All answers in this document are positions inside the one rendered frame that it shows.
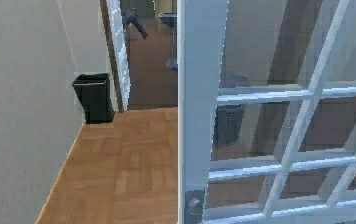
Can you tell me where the white glazed room door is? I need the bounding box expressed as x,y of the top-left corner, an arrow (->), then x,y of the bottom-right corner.
177,0 -> 356,224

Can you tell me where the grey mesh basket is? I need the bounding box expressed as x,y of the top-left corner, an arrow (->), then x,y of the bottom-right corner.
213,103 -> 245,146

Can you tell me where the white panelled room door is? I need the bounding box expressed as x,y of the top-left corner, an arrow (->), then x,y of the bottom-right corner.
105,0 -> 132,112

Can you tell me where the black waste bin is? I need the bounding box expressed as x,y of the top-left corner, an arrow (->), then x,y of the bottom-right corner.
71,73 -> 116,125

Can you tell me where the grey round door knob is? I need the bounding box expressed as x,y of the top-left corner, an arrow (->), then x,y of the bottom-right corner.
185,189 -> 206,224

